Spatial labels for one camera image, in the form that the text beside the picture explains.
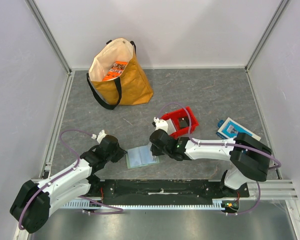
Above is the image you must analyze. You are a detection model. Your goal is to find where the white credit card stack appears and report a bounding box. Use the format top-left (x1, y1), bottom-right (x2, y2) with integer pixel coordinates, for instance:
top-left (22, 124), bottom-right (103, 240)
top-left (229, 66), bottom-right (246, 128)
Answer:
top-left (166, 118), bottom-right (177, 135)

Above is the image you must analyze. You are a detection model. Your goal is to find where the red plastic bin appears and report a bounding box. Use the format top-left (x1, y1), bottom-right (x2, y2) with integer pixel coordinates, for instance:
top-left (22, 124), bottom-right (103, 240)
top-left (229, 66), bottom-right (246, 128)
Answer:
top-left (161, 106), bottom-right (199, 139)

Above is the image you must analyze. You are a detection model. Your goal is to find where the mustard yellow tote bag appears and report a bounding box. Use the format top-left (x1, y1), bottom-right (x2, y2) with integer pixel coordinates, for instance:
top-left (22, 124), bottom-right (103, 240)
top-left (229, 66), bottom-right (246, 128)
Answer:
top-left (86, 38), bottom-right (154, 110)

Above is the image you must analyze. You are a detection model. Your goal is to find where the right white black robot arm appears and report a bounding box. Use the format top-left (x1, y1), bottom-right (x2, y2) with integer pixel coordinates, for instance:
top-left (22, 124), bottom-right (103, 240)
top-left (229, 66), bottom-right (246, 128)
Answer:
top-left (149, 129), bottom-right (272, 197)

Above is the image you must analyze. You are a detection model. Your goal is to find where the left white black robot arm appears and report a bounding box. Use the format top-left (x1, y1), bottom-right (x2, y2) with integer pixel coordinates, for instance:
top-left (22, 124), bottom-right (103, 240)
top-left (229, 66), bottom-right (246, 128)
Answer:
top-left (9, 134), bottom-right (127, 234)

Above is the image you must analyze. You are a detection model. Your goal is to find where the small black object in bin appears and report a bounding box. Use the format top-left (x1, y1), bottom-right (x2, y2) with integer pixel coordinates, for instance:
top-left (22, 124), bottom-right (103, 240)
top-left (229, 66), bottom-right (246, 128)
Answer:
top-left (178, 117), bottom-right (190, 129)

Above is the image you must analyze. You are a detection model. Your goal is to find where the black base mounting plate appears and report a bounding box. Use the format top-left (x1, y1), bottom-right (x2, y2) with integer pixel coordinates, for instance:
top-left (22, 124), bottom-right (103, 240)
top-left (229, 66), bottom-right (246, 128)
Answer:
top-left (87, 179), bottom-right (250, 199)

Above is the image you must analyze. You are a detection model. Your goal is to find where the blue razor package box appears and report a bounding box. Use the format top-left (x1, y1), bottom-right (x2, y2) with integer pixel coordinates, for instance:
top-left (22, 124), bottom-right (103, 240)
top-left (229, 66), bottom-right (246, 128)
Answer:
top-left (216, 117), bottom-right (261, 141)

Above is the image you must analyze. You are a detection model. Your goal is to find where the orange printed box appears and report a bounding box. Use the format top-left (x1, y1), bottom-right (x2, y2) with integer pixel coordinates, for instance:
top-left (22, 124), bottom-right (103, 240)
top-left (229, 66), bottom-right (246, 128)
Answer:
top-left (102, 61), bottom-right (128, 82)

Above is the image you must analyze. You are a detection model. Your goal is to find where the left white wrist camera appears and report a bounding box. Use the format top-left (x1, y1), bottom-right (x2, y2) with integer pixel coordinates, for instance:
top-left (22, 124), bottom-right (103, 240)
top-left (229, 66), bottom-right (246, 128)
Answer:
top-left (91, 129), bottom-right (108, 144)

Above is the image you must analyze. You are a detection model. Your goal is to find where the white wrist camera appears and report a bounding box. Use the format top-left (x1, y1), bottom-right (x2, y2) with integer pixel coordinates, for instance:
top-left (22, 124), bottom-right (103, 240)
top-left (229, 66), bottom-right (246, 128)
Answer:
top-left (152, 117), bottom-right (169, 133)
top-left (91, 129), bottom-right (108, 144)

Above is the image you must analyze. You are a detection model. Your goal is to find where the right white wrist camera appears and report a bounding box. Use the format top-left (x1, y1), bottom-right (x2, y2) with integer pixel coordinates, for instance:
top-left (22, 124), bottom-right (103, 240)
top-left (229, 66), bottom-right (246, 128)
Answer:
top-left (152, 117), bottom-right (169, 133)

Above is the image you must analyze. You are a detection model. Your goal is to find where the grey slotted cable duct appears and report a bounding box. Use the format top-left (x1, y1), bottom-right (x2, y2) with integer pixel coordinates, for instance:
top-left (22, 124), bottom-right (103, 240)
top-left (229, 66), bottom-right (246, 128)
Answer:
top-left (60, 198), bottom-right (225, 211)

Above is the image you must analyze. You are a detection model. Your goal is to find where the left aluminium frame post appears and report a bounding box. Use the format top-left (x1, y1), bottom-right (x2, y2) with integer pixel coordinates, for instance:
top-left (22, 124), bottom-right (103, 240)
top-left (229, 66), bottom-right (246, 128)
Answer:
top-left (25, 0), bottom-right (72, 75)

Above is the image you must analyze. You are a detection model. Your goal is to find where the aluminium frame post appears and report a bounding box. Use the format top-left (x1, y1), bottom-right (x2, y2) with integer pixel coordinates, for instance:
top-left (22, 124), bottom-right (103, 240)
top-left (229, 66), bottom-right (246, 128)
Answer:
top-left (244, 0), bottom-right (290, 73)
top-left (25, 0), bottom-right (72, 75)

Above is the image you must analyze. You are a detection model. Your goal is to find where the right aluminium frame post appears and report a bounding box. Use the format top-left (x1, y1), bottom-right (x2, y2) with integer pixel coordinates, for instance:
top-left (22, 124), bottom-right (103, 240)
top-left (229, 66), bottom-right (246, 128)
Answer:
top-left (244, 0), bottom-right (290, 73)

